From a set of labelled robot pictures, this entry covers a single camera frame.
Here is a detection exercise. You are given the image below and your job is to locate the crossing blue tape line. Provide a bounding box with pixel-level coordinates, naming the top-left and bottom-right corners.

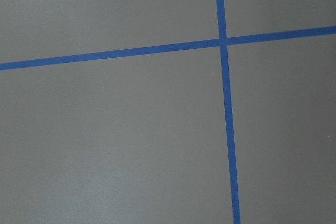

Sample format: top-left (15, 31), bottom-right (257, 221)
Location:
top-left (216, 0), bottom-right (241, 223)

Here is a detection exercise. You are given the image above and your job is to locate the long blue tape line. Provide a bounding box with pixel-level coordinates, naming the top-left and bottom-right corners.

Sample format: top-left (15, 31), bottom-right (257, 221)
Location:
top-left (1, 26), bottom-right (335, 71)

